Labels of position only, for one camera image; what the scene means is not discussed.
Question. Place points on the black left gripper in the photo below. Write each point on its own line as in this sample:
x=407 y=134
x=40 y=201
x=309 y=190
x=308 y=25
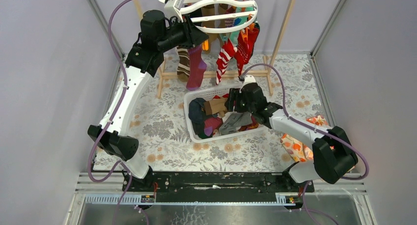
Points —
x=190 y=31

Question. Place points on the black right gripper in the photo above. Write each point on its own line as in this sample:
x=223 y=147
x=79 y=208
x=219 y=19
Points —
x=234 y=94

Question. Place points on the orange clothes peg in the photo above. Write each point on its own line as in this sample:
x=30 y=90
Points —
x=205 y=45

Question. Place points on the tan ribbed sock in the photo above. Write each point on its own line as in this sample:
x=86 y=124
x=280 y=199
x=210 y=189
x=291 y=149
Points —
x=216 y=106

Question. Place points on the brown white striped sock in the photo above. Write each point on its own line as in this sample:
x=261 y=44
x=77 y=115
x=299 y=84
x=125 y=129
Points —
x=183 y=68

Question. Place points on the maroon sock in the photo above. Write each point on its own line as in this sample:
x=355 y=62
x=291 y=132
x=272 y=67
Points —
x=211 y=124
x=197 y=68

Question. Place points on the white round clip hanger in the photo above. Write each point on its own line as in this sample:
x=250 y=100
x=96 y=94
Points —
x=218 y=16

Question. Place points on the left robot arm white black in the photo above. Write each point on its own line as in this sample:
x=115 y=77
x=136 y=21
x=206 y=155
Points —
x=158 y=34

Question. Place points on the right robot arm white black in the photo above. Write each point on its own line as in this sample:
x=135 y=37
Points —
x=332 y=158

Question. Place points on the wooden hanger rack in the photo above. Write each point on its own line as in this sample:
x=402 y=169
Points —
x=165 y=76

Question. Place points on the grey sock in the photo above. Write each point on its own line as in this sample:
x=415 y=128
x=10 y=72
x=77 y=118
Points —
x=234 y=122

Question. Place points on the red snowflake sock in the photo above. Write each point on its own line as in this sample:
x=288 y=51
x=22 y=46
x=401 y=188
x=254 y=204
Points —
x=246 y=40

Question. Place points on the red white striped sock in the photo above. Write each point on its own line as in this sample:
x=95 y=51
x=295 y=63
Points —
x=226 y=54

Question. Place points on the brown ribbed sock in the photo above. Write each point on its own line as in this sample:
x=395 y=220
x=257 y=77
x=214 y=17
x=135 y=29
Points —
x=209 y=10

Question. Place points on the navy blue sock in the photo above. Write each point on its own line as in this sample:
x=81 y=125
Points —
x=197 y=115

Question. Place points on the teal patterned sock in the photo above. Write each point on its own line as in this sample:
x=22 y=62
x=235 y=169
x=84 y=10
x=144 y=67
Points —
x=237 y=22

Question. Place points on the floral orange bag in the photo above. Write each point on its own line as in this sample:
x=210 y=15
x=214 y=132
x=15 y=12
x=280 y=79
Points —
x=298 y=151

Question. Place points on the floral table mat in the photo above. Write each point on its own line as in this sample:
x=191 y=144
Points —
x=165 y=144

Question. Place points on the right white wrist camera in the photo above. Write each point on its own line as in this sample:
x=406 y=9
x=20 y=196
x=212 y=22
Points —
x=248 y=79

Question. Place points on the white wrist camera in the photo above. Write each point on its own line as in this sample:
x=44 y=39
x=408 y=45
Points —
x=248 y=79
x=172 y=8

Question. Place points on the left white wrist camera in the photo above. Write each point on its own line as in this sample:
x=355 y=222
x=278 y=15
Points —
x=172 y=8

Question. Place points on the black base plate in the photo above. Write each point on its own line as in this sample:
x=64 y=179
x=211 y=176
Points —
x=258 y=187

